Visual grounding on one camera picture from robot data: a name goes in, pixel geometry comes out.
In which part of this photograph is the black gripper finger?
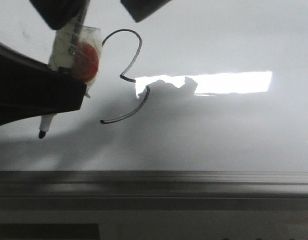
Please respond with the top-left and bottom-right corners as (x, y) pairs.
(120, 0), (170, 23)
(0, 43), (86, 126)

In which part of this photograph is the white marker with red sticker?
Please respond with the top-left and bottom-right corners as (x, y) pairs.
(37, 0), (103, 140)

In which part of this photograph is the white whiteboard with aluminium frame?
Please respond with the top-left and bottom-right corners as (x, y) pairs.
(0, 0), (308, 210)

